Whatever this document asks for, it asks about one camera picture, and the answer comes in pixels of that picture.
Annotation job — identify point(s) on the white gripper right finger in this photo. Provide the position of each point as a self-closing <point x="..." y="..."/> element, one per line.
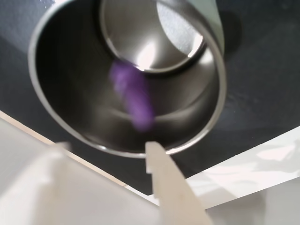
<point x="175" y="199"/>

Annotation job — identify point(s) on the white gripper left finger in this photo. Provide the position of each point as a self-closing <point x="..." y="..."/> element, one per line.
<point x="28" y="194"/>

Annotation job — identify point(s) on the purple pen grip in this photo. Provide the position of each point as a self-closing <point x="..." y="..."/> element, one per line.
<point x="134" y="96"/>

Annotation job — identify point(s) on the stainless steel cup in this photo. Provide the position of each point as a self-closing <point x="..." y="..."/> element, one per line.
<point x="70" y="93"/>

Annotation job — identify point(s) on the black table mat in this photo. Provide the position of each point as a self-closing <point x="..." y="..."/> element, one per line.
<point x="248" y="126"/>

